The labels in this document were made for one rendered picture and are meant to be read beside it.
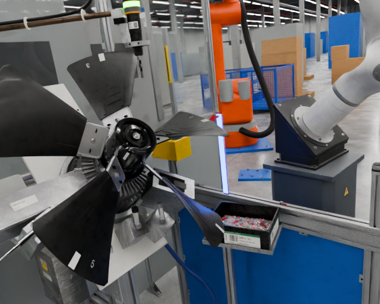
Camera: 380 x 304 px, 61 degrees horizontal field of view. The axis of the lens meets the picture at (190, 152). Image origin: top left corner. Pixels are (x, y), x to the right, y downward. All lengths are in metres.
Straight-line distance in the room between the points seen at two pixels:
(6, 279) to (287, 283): 1.16
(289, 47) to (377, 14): 7.64
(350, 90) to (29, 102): 1.01
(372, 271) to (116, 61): 1.03
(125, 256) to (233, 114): 3.92
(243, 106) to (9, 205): 4.14
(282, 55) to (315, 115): 7.54
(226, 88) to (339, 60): 5.79
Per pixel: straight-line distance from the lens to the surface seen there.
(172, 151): 1.37
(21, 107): 0.86
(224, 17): 4.87
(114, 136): 0.83
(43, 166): 1.06
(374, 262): 1.17
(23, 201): 0.87
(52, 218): 0.69
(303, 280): 1.34
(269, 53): 8.97
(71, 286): 1.25
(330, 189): 1.34
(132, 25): 0.92
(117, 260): 1.00
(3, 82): 0.87
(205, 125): 1.08
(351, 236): 1.15
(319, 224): 1.16
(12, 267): 1.64
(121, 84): 1.00
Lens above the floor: 1.40
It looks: 16 degrees down
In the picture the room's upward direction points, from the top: 7 degrees counter-clockwise
